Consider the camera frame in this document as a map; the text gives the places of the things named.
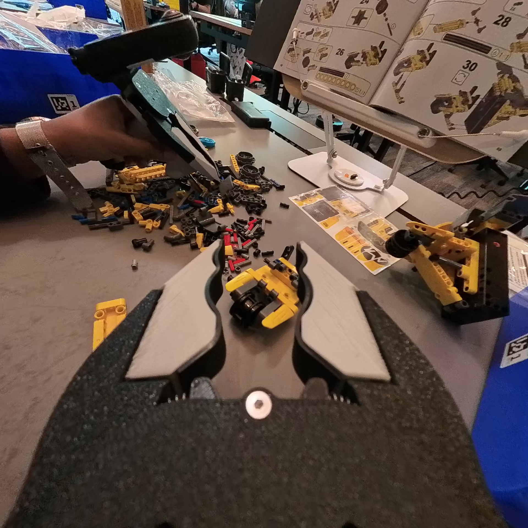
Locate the white printed paper sheet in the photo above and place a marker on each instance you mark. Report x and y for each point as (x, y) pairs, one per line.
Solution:
(517, 264)

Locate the background desk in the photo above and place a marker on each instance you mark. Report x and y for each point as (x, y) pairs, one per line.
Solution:
(222, 22)

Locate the open instruction booklet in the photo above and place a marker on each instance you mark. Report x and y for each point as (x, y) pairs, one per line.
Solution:
(371, 53)

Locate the clear plastic bag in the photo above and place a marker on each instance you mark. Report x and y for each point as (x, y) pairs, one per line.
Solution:
(194, 99)

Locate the teal brick separator tool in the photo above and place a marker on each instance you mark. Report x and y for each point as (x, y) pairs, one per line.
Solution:
(207, 142)

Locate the yellow brick beam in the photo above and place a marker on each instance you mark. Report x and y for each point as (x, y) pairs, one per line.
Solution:
(105, 321)

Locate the person's left forearm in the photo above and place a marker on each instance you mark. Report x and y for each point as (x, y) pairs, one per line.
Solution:
(20, 185)

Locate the person's left hand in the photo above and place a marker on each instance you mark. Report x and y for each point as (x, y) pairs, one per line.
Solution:
(95, 132)

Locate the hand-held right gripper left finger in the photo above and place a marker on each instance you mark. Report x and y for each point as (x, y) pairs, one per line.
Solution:
(177, 330)

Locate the blue storage bin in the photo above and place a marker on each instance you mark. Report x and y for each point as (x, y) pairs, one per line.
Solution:
(29, 82)
(503, 412)

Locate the large yellow black brick model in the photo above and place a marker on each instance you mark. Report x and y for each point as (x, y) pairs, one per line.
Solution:
(449, 264)

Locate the flat black box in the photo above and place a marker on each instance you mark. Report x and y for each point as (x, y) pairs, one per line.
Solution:
(249, 113)

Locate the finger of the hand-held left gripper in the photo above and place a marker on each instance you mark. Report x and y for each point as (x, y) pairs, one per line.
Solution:
(198, 154)
(185, 168)

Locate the pile of small building bricks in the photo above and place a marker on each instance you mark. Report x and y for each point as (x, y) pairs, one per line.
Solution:
(198, 206)

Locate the small yellow black brick assembly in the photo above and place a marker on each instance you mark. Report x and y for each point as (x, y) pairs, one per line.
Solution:
(268, 288)

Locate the white metal book stand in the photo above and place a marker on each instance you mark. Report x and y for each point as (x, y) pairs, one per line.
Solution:
(313, 169)

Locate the yellow grey sticker sheet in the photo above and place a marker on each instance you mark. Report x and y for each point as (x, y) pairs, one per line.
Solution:
(342, 222)

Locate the brown cardboard box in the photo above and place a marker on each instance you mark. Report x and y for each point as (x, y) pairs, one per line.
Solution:
(132, 14)

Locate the silver mesh watch band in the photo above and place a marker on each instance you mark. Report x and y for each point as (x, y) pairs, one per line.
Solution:
(33, 134)

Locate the black battery charger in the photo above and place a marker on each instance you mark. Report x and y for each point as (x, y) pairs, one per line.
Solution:
(238, 84)
(214, 80)

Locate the black monitor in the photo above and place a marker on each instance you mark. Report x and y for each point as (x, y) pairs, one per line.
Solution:
(268, 33)

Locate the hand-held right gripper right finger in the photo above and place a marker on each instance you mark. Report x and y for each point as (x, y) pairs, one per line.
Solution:
(338, 330)

